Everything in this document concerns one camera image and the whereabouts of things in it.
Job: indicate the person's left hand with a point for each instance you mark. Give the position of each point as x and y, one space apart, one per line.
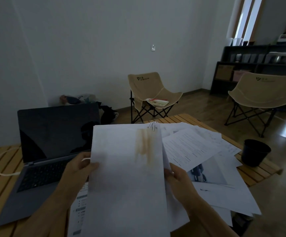
75 175

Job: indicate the person's right hand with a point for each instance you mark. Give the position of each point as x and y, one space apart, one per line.
181 187

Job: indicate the pile of white papers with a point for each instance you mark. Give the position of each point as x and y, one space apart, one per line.
194 145

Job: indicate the grey laptop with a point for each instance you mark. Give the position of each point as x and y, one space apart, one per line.
56 130

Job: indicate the brown stained paper sheet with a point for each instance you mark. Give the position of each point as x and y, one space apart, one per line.
125 185

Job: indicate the person's left forearm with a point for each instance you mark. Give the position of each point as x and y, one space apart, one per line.
46 217

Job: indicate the person's right forearm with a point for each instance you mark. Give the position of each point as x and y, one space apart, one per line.
209 222

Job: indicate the metal paper clips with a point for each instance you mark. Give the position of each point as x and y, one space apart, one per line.
152 126

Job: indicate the dark bottle with blue cap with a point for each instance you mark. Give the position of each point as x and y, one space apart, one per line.
241 223

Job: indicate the black plastic pot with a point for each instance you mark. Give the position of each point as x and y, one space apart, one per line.
255 154

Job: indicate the red and white booklet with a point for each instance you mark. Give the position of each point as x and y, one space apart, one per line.
157 102

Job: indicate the black shelf unit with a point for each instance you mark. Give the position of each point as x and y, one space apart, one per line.
222 88

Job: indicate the beige folding chair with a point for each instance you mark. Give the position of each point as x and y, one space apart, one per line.
264 93
147 83

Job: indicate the woven storage basket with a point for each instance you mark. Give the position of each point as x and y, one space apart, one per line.
224 72

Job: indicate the pink storage box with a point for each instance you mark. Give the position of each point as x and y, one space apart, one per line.
240 76

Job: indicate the metal pot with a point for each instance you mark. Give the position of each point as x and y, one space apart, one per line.
279 57

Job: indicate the tall narrow window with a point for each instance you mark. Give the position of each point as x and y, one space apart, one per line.
248 14

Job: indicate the white wall hook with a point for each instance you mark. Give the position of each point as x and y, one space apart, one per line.
153 47

